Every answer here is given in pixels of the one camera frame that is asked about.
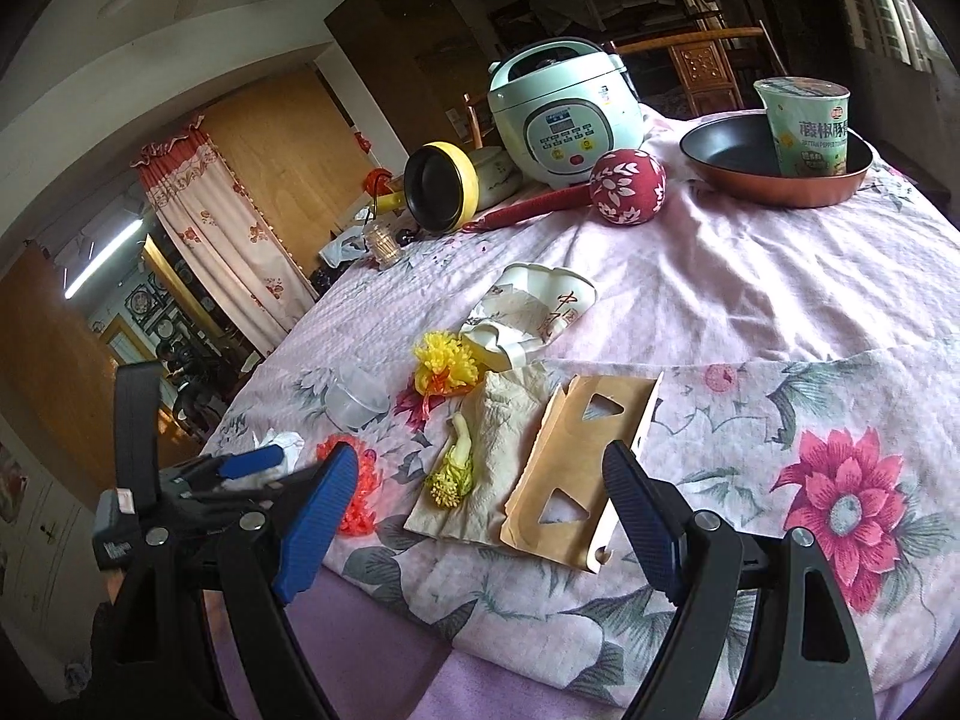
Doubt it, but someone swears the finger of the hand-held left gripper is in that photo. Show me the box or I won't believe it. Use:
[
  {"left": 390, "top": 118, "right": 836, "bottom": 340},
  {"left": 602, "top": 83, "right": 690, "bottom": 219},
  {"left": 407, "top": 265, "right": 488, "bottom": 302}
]
[
  {"left": 178, "top": 481, "right": 301, "bottom": 518},
  {"left": 161, "top": 444, "right": 284, "bottom": 485}
]

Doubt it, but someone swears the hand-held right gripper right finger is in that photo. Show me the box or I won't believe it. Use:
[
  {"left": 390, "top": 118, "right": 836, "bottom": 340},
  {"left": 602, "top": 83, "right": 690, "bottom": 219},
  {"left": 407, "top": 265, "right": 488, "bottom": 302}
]
[{"left": 602, "top": 440, "right": 878, "bottom": 720}]

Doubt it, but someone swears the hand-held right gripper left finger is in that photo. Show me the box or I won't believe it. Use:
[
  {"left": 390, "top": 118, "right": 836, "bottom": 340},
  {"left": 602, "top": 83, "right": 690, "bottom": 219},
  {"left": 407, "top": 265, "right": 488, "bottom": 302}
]
[{"left": 90, "top": 441, "right": 361, "bottom": 720}]

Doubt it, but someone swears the white tissue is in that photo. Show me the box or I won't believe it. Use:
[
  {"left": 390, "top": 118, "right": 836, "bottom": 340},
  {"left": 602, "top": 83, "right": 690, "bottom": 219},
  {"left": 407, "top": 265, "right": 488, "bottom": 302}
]
[{"left": 255, "top": 431, "right": 305, "bottom": 481}]

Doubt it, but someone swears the brown paper envelope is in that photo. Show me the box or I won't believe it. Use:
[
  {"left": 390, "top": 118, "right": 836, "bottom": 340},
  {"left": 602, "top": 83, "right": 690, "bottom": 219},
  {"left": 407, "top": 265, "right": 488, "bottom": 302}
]
[{"left": 501, "top": 371, "right": 665, "bottom": 572}]

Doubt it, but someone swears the clear plastic cup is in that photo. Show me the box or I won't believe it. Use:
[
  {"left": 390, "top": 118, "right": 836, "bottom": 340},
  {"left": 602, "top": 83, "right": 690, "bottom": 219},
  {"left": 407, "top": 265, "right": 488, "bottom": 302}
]
[{"left": 324, "top": 369, "right": 391, "bottom": 432}]

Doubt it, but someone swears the yellow-green vegetable scrap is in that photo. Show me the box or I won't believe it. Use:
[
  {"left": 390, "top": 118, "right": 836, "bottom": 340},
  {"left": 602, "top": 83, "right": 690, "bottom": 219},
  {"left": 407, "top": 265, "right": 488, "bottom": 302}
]
[{"left": 426, "top": 415, "right": 477, "bottom": 515}]

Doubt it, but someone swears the brown paper napkin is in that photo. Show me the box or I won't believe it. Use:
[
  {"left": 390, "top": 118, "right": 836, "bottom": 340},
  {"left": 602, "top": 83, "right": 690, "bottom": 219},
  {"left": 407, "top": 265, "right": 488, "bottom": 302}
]
[{"left": 405, "top": 364, "right": 552, "bottom": 545}]

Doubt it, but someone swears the yellow plastic flower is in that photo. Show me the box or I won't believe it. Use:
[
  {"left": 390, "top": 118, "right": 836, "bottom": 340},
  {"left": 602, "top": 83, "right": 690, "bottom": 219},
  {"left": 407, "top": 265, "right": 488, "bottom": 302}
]
[{"left": 412, "top": 330, "right": 482, "bottom": 397}]

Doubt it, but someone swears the crushed white paper cup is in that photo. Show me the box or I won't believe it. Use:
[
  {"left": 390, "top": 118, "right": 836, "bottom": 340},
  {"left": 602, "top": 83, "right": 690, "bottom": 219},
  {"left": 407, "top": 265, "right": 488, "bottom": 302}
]
[{"left": 459, "top": 262, "right": 597, "bottom": 370}]

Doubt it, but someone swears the wooden sliding door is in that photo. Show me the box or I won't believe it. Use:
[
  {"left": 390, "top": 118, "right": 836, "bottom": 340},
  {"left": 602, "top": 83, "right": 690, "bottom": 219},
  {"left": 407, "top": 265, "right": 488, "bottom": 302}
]
[
  {"left": 0, "top": 240, "right": 125, "bottom": 496},
  {"left": 199, "top": 64, "right": 376, "bottom": 278}
]

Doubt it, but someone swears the purple bed sheet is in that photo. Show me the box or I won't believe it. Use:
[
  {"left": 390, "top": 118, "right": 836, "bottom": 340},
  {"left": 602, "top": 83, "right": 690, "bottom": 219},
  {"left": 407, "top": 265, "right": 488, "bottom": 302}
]
[{"left": 199, "top": 562, "right": 960, "bottom": 720}]

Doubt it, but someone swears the fluorescent tube light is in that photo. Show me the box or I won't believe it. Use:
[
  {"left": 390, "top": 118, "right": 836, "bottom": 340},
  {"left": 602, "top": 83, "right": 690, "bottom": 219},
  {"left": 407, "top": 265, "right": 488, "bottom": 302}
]
[{"left": 64, "top": 216, "right": 147, "bottom": 299}]

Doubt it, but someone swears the pink floral curtain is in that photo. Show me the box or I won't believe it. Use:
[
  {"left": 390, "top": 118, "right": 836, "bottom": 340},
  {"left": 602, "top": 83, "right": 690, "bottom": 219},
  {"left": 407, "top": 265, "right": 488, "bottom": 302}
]
[{"left": 129, "top": 111, "right": 320, "bottom": 357}]

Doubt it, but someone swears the white plastic bag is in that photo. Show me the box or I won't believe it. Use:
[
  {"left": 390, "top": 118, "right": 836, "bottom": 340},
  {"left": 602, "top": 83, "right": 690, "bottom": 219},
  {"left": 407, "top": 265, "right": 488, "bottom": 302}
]
[{"left": 319, "top": 229, "right": 370, "bottom": 271}]

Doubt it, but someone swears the clear toothpick jar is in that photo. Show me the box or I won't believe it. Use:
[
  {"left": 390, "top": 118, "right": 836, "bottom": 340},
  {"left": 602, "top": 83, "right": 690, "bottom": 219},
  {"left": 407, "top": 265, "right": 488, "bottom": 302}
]
[{"left": 364, "top": 219, "right": 404, "bottom": 271}]

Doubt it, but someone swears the floral blanket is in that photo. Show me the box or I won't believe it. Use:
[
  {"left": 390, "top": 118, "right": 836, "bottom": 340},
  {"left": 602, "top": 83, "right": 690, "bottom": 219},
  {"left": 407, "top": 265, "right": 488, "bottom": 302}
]
[{"left": 199, "top": 109, "right": 960, "bottom": 691}]

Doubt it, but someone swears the small yellow frying pan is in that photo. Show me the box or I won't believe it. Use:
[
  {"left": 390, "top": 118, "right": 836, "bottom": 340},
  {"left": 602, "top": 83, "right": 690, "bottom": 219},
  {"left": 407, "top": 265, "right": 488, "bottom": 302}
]
[{"left": 375, "top": 141, "right": 481, "bottom": 233}]

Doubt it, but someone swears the white ceramic pot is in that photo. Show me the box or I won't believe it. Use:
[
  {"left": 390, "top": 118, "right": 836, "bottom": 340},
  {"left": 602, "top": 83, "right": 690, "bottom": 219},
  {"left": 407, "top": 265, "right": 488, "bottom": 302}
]
[{"left": 471, "top": 147, "right": 524, "bottom": 205}]

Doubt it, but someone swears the copper frying pan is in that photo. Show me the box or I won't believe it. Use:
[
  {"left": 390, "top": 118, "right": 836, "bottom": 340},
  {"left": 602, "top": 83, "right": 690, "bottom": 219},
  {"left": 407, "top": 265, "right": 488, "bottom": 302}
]
[{"left": 679, "top": 111, "right": 875, "bottom": 209}]

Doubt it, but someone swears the pale green rice cooker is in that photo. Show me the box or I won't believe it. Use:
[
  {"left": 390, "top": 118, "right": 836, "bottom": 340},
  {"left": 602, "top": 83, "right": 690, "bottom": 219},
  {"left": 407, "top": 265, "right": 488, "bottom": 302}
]
[{"left": 486, "top": 37, "right": 647, "bottom": 192}]

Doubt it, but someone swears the green instant noodle cup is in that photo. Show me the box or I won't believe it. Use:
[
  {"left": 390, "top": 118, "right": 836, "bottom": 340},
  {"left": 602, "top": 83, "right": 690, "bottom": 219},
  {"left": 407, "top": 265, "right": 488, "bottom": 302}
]
[{"left": 753, "top": 77, "right": 851, "bottom": 179}]

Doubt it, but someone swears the tall wooden cabinet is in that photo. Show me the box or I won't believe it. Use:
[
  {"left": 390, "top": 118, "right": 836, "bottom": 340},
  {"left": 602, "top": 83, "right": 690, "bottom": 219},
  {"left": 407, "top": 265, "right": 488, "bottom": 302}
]
[{"left": 324, "top": 0, "right": 496, "bottom": 173}]

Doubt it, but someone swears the carved wooden chair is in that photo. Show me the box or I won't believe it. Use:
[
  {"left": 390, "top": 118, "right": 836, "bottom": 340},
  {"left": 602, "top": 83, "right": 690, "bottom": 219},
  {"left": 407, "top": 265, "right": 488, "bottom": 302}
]
[{"left": 611, "top": 26, "right": 785, "bottom": 117}]

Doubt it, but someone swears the bright window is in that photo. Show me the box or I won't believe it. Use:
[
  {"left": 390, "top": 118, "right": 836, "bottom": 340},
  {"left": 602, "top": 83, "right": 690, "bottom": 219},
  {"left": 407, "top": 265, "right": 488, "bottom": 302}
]
[{"left": 829, "top": 0, "right": 946, "bottom": 83}]

